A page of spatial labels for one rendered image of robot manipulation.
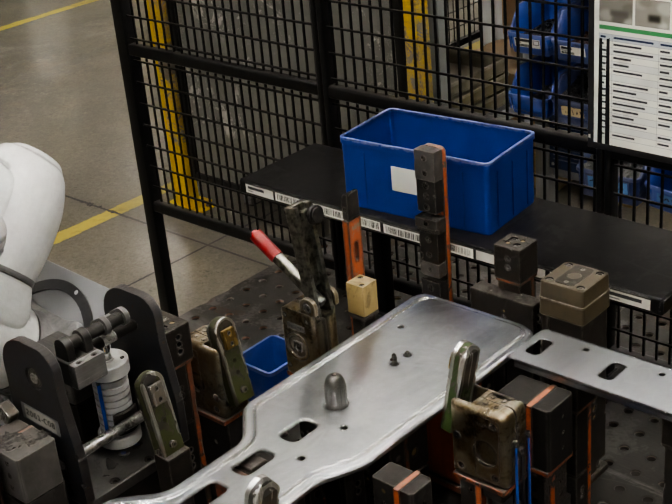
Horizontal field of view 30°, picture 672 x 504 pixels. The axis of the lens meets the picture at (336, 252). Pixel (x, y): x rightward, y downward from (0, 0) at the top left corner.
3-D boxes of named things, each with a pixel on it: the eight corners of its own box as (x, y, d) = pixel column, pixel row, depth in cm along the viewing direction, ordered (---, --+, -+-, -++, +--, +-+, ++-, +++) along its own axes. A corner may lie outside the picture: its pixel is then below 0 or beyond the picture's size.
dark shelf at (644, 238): (662, 318, 186) (662, 300, 185) (239, 192, 242) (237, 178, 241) (730, 261, 200) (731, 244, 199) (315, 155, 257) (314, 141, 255)
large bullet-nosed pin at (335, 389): (338, 422, 171) (334, 381, 168) (321, 415, 173) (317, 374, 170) (353, 411, 173) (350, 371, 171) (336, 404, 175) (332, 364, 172)
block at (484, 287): (535, 467, 206) (533, 306, 192) (475, 443, 213) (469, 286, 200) (545, 458, 208) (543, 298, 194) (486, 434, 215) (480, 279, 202)
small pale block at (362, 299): (378, 485, 205) (362, 288, 189) (362, 478, 207) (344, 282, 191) (392, 475, 207) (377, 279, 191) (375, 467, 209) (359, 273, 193)
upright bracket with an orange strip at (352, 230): (369, 469, 209) (345, 195, 187) (363, 466, 210) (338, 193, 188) (380, 461, 211) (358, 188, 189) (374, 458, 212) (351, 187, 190)
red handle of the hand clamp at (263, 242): (315, 305, 184) (245, 232, 189) (310, 314, 186) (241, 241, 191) (334, 294, 187) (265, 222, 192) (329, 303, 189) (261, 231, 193)
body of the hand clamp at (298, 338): (330, 509, 200) (310, 317, 185) (299, 493, 204) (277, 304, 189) (355, 490, 204) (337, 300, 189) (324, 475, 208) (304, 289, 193)
